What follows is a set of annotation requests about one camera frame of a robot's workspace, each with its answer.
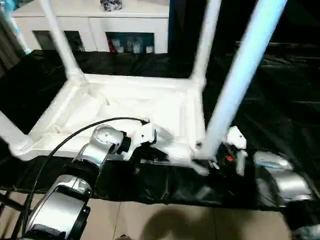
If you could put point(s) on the white plastic table top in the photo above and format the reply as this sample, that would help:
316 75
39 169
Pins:
112 105

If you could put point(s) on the white plastic table leg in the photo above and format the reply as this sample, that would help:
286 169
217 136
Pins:
240 75
15 135
205 42
62 45

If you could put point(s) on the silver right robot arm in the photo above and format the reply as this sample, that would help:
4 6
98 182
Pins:
287 180

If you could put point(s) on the black cloth mat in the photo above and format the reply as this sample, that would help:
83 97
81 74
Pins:
175 187

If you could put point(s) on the dark round robot part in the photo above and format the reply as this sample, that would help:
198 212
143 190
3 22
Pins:
123 237

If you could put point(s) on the red bottle in cabinet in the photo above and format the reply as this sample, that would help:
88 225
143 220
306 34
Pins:
111 46

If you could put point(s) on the blue vertical panel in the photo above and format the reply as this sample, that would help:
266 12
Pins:
171 25

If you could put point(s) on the white cabinet with glass doors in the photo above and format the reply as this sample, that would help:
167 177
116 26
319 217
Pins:
125 22

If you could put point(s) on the black metal stand leg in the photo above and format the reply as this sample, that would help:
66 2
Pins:
11 201

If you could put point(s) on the dark crumpled bag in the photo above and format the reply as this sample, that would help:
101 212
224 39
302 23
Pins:
111 5

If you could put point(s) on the grey curtain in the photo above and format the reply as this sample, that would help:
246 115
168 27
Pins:
10 47

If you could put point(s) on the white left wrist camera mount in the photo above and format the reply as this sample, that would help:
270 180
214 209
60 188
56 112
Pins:
142 135

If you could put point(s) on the dark metal rail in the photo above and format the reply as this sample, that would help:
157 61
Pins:
287 45

